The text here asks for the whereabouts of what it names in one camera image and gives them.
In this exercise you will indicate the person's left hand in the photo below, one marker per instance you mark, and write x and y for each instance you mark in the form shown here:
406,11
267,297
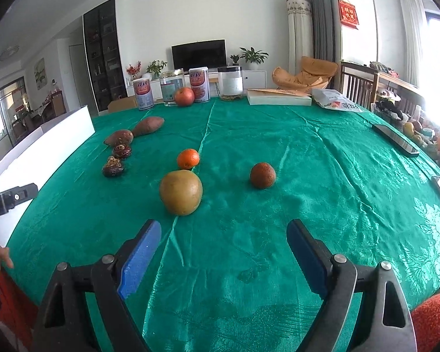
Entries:
2,256

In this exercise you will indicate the short dark sweet potato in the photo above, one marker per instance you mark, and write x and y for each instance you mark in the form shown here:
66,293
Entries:
119,137

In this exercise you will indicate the brown-yellow pear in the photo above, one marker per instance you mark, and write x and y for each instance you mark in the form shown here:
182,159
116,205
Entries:
180,192

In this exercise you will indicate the white plastic bag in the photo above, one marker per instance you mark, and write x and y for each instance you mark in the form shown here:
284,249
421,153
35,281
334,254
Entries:
333,101

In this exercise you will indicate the covered standing air conditioner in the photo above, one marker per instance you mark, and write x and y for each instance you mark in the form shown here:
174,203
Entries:
300,33

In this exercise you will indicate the brown dried date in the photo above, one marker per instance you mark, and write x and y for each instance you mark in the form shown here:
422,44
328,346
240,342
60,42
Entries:
121,151
113,167

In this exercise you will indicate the white board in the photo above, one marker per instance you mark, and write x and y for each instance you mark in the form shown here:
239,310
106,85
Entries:
58,135

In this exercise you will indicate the grey curtain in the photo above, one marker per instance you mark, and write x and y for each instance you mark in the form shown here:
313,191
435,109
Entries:
321,18

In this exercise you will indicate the orange lounge chair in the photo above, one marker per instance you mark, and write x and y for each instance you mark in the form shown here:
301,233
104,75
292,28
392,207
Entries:
308,73

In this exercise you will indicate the red apple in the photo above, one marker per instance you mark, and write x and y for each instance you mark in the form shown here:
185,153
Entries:
184,97

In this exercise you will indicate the brown cardboard box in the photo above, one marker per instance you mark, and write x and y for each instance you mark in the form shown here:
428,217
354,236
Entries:
123,105

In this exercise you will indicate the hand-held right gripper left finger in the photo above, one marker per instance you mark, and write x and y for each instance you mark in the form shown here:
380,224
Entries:
139,260

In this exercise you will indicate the long sweet potato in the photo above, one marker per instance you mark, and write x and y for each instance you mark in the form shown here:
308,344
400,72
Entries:
148,126

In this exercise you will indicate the pile of colourful toys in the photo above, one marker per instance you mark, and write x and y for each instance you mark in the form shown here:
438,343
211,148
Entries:
425,135

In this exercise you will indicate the black television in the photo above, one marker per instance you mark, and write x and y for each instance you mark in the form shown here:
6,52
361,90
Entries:
198,54

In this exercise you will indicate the dark glass display cabinet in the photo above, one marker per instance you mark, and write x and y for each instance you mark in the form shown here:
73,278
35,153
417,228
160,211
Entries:
104,55

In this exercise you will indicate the framed wall painting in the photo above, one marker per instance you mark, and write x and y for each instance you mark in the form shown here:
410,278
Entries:
40,73

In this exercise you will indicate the red fuzzy clothing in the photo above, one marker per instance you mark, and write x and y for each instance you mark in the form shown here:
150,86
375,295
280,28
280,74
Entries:
434,322
18,300

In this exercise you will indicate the white sheer curtain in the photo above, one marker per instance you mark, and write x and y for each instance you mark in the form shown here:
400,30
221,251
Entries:
412,40

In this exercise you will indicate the dark wooden chair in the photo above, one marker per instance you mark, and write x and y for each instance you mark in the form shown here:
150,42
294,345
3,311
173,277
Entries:
355,84

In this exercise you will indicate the clear glass jar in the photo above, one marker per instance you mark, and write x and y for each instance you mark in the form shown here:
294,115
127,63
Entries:
168,88

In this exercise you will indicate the flat pale book box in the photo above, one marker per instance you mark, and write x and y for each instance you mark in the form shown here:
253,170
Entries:
278,98

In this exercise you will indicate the red wall hanging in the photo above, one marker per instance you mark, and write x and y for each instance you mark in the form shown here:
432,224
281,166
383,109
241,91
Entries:
348,14

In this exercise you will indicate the round ceiling lamp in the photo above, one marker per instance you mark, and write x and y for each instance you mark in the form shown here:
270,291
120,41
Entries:
9,53

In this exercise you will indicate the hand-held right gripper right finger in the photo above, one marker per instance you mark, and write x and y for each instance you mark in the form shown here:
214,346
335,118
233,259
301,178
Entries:
308,256

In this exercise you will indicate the leafy green potted plant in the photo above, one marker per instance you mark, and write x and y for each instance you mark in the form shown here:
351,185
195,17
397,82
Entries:
156,68

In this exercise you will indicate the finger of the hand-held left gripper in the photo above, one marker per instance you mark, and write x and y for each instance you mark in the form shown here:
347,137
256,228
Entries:
20,195

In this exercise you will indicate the large green potted plant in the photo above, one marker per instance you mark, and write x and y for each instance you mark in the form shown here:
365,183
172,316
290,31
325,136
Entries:
255,57

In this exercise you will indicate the small orange mandarin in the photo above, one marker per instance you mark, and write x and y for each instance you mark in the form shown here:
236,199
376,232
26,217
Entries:
188,158

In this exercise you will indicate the short red-label tin can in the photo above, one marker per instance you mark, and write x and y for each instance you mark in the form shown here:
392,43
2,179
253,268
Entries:
144,95

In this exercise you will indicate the small green potted plant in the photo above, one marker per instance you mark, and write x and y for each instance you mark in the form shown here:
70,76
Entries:
235,59

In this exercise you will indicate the white television cabinet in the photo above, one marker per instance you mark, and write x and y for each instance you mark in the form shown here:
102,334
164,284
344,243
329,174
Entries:
255,79

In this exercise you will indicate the green tablecloth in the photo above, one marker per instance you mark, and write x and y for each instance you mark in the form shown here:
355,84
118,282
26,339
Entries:
278,209

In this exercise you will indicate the dark red-brown round fruit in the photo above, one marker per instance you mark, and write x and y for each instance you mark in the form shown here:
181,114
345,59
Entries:
263,176

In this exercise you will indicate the black smartphone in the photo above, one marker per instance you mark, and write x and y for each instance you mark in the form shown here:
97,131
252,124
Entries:
396,139

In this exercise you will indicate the black-lid plastic jar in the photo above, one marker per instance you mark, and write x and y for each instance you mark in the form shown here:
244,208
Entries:
230,82

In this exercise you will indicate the tall red-label tin can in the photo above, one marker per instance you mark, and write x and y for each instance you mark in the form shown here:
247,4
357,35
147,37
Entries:
200,84

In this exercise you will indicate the red flower bouquet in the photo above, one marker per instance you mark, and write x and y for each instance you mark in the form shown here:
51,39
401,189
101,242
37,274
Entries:
134,69

